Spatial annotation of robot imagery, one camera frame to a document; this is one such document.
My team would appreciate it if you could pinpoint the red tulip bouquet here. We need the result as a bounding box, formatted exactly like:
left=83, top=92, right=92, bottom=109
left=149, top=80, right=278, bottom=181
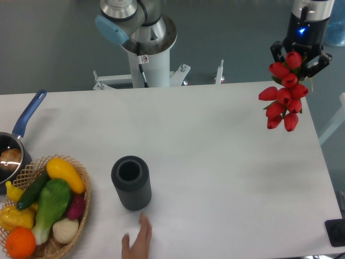
left=258, top=51, right=309, bottom=132

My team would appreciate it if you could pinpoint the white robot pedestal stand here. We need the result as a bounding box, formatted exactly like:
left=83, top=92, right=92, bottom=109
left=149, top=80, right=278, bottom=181
left=93, top=47, right=225, bottom=91

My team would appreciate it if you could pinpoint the yellow corn cob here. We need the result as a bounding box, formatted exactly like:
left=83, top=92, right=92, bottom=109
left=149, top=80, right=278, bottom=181
left=1, top=206, right=35, bottom=232

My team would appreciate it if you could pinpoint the green leafy cabbage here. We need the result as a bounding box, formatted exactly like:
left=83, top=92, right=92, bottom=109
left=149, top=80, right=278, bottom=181
left=32, top=179, right=72, bottom=246

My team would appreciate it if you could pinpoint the woven wicker basket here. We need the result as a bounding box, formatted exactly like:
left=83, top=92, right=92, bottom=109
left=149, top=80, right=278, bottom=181
left=1, top=155, right=91, bottom=258

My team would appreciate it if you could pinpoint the orange fruit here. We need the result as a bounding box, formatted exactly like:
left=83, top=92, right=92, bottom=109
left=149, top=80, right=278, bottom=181
left=5, top=227, right=36, bottom=258

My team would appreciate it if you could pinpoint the blue water bottle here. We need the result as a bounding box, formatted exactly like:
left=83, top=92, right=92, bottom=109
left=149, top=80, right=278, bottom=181
left=323, top=0, right=344, bottom=46

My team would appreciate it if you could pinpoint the yellow banana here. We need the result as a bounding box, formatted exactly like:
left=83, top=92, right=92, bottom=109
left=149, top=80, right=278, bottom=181
left=5, top=181, right=38, bottom=212

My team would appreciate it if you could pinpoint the purple red onion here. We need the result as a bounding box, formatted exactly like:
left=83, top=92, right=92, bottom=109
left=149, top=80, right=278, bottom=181
left=66, top=195, right=86, bottom=220

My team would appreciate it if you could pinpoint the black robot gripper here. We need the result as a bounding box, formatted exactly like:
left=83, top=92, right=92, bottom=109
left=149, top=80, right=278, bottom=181
left=270, top=14, right=332, bottom=78

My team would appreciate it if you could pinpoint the white garlic bulb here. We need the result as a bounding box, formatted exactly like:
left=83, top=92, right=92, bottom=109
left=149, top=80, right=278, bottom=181
left=52, top=218, right=79, bottom=244

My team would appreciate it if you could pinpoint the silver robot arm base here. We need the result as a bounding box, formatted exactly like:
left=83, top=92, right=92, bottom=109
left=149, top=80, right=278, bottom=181
left=95, top=1, right=177, bottom=55

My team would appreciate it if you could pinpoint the white frame at right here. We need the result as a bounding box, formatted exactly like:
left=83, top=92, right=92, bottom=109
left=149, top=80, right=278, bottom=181
left=319, top=92, right=344, bottom=145

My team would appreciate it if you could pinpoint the blue handled saucepan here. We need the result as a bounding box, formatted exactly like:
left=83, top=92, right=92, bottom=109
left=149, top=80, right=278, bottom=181
left=1, top=90, right=47, bottom=195

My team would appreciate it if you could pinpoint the bare human hand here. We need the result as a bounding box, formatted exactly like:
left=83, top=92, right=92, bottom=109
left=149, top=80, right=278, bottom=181
left=121, top=213, right=153, bottom=259

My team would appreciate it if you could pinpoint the dark green cucumber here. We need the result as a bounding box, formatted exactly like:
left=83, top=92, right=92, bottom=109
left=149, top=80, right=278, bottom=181
left=16, top=171, right=51, bottom=210

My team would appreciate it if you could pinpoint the black device at edge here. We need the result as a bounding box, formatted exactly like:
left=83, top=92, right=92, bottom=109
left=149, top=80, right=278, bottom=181
left=325, top=219, right=344, bottom=247

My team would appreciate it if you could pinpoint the yellow squash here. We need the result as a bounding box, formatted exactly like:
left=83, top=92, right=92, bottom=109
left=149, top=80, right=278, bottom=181
left=46, top=158, right=86, bottom=194

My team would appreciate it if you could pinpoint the dark grey ribbed vase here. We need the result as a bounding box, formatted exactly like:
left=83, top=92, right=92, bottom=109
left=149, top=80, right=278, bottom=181
left=111, top=155, right=152, bottom=211

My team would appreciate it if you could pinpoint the brown bread roll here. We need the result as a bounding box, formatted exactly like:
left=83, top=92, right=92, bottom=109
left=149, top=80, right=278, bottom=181
left=1, top=148, right=22, bottom=172

